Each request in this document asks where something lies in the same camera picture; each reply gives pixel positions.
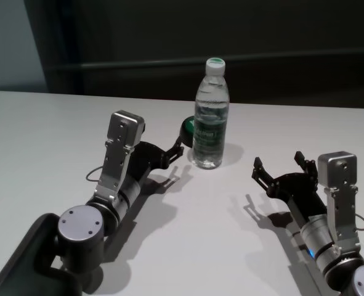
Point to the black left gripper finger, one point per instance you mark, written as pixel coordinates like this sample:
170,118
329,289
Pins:
176,143
175,157

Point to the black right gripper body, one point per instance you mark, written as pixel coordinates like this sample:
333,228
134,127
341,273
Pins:
298,191

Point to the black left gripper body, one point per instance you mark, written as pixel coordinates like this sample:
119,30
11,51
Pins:
151,157

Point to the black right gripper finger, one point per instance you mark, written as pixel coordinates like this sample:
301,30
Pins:
261,174
308,166

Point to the clear water bottle green label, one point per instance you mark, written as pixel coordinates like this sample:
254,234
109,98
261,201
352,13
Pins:
211,123

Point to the green YES button black base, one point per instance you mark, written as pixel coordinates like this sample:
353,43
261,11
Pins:
187,129

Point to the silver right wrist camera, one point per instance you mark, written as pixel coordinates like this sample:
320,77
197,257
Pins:
338,166

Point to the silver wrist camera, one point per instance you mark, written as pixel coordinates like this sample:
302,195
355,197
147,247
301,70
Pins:
123,129
338,166

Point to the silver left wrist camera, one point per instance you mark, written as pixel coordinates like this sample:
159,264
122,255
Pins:
123,129

